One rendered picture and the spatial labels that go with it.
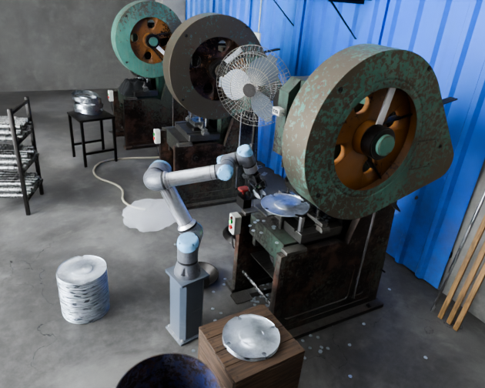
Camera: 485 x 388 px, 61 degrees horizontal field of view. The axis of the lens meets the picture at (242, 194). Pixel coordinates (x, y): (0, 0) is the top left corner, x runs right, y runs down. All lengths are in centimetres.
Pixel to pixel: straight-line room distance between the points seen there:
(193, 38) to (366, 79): 179
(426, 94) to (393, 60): 31
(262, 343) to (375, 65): 138
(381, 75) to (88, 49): 713
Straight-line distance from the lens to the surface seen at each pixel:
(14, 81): 854
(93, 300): 271
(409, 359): 284
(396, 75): 197
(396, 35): 348
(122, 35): 494
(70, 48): 849
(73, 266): 276
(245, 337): 215
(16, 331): 289
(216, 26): 339
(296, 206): 247
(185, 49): 332
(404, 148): 228
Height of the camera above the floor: 191
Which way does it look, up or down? 26 degrees down
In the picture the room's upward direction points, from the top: 5 degrees clockwise
